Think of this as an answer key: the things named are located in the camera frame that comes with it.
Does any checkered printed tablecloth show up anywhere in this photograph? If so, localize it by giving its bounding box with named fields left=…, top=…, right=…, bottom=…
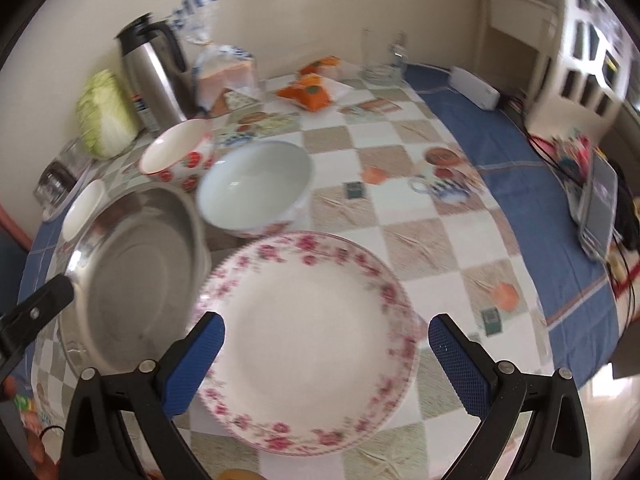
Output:
left=30, top=67, right=551, bottom=480

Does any clear drinking glass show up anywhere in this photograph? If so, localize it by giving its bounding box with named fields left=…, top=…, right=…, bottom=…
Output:
left=57, top=139, right=93, bottom=173

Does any orange snack packet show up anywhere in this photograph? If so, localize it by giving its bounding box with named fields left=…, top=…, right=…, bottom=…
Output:
left=276, top=73, right=335, bottom=112

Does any black cable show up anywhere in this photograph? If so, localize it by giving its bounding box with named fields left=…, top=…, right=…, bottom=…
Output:
left=607, top=160, right=640, bottom=333
left=522, top=127, right=587, bottom=187

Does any bagged sliced bread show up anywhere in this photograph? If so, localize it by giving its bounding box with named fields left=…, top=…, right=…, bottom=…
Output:
left=170, top=0, right=261, bottom=116

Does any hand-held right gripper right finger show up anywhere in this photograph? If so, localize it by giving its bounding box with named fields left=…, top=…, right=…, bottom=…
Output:
left=428, top=314, right=587, bottom=480

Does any pink floral plate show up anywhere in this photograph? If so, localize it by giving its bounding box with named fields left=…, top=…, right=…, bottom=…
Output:
left=192, top=230, right=421, bottom=457

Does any salmon pink bar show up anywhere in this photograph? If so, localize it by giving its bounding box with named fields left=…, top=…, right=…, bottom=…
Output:
left=0, top=204, right=34, bottom=252

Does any white shelf cabinet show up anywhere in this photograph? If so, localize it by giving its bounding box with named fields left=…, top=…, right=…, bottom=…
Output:
left=525, top=0, right=637, bottom=136

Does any napa cabbage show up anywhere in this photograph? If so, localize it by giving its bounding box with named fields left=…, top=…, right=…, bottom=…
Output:
left=76, top=69, right=141, bottom=158

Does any dark blue panel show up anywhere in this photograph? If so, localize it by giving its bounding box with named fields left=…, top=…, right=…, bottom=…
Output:
left=0, top=230, right=32, bottom=321

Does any small white bowl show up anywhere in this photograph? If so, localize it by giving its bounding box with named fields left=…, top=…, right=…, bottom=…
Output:
left=61, top=179, right=107, bottom=241

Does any large white bowl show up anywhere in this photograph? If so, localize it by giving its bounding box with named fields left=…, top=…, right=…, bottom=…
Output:
left=195, top=141, right=315, bottom=239

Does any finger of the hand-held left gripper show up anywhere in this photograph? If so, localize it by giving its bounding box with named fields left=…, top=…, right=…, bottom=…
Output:
left=0, top=274, right=76, bottom=386

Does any strawberry print bowl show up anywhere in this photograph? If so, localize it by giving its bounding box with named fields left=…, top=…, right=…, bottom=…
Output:
left=138, top=118, right=216, bottom=192

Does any grey flat device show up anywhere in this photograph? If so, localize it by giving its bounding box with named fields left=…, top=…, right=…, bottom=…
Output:
left=577, top=150, right=619, bottom=261

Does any floral round tray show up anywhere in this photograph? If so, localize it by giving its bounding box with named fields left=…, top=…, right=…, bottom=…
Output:
left=39, top=157, right=99, bottom=223

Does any stainless steel thermos jug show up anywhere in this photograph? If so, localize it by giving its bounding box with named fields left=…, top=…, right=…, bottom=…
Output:
left=116, top=12, right=201, bottom=133

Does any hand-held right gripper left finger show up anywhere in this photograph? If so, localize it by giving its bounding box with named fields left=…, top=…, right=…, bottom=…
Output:
left=59, top=311, right=226, bottom=480

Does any clear glass bottle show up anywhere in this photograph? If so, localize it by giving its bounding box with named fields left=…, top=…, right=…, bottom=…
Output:
left=389, top=32, right=409, bottom=78

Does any blue plaid tablecloth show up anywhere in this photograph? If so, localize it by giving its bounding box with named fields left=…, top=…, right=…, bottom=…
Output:
left=20, top=62, right=621, bottom=391

